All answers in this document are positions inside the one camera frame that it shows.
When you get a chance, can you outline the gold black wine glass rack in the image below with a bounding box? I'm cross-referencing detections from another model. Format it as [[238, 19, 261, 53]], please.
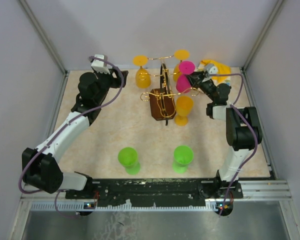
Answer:
[[140, 56, 199, 126]]

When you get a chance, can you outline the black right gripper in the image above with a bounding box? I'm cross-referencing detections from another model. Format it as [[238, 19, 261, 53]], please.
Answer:
[[183, 71, 216, 102]]

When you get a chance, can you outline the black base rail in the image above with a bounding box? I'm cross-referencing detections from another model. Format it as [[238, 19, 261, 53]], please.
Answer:
[[65, 177, 243, 209]]

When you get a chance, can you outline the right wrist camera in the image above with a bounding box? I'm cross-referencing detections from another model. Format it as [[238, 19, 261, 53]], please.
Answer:
[[204, 63, 219, 76]]

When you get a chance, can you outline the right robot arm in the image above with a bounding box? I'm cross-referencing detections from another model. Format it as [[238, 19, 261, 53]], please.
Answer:
[[186, 71, 263, 198]]

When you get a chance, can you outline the green wine glass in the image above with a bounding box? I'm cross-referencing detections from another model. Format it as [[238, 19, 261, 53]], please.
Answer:
[[172, 145, 194, 174], [117, 147, 141, 175]]

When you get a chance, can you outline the pink wine glass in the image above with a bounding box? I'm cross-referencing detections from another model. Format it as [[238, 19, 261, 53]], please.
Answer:
[[176, 61, 196, 93]]

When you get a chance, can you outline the aluminium frame post left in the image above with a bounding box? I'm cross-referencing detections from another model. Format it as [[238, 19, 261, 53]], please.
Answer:
[[17, 0, 68, 74]]

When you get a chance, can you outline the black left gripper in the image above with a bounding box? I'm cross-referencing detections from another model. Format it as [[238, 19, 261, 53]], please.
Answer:
[[93, 65, 128, 104]]

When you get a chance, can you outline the aluminium frame post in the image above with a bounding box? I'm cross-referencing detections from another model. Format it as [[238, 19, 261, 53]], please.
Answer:
[[17, 0, 68, 74], [241, 0, 286, 73]]

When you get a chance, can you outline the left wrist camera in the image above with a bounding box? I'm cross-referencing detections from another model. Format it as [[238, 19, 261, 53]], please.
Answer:
[[89, 54, 110, 74]]

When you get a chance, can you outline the aluminium frame post right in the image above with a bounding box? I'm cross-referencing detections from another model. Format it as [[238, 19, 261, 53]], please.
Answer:
[[241, 0, 286, 73]]

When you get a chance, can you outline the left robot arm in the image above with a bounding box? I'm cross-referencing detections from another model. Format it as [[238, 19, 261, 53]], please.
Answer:
[[18, 68, 129, 199]]

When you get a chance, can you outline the patterned crumpled cloth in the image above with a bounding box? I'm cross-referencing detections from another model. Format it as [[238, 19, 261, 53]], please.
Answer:
[[197, 59, 232, 85]]

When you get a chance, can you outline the yellow wine glass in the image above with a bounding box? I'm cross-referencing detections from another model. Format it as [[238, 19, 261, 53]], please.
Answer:
[[133, 55, 151, 89], [174, 96, 194, 127], [173, 49, 190, 82]]

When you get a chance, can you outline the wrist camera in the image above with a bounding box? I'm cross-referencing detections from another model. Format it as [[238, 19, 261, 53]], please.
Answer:
[[89, 54, 110, 74], [204, 63, 219, 76]]

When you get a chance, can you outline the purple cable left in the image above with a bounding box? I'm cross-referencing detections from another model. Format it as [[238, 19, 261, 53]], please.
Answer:
[[17, 56, 123, 220]]

